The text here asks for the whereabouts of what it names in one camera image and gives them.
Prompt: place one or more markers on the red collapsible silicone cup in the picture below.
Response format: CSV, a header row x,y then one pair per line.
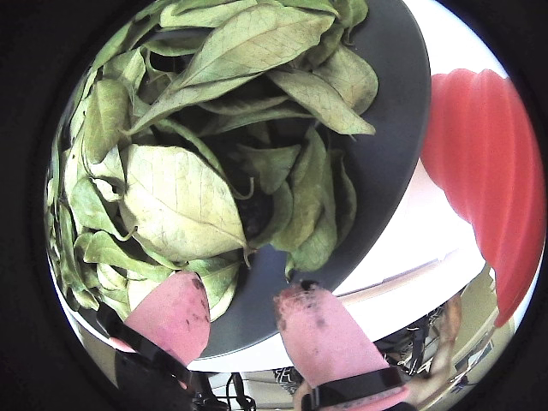
x,y
492,180

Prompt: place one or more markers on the dark blueberry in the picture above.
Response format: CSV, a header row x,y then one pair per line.
x,y
256,212

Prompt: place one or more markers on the dark grey round bowl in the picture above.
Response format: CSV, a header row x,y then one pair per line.
x,y
385,141

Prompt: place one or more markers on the pink padded gripper finger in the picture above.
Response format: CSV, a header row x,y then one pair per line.
x,y
171,317
325,338

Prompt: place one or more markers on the seated person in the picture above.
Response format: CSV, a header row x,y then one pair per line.
x,y
447,334

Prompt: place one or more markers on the pile of green leaves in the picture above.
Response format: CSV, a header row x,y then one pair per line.
x,y
180,201

